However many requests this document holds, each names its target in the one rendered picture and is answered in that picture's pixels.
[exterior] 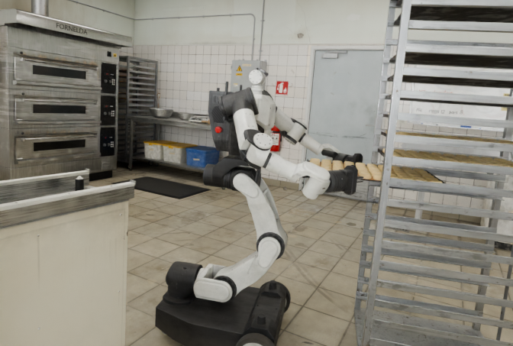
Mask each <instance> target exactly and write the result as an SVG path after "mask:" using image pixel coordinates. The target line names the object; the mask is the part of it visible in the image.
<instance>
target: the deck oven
mask: <svg viewBox="0 0 513 346"><path fill-rule="evenodd" d="M122 47H133V38H132V37H129V36H124V35H121V34H116V33H112V32H109V31H103V30H100V29H97V28H93V27H88V26H85V25H81V24H75V23H72V22H68V21H63V20H60V19H56V18H51V17H47V16H44V15H39V14H35V13H31V12H28V11H22V10H19V9H16V8H12V9H2V10H0V181H3V180H10V179H21V178H28V177H34V176H45V175H51V174H58V173H69V172H76V171H82V170H86V168H87V169H90V170H91V173H90V174H89V182H90V181H94V180H99V179H107V178H112V170H116V169H117V143H118V71H119V64H118V63H119V49H121V48H122Z"/></svg>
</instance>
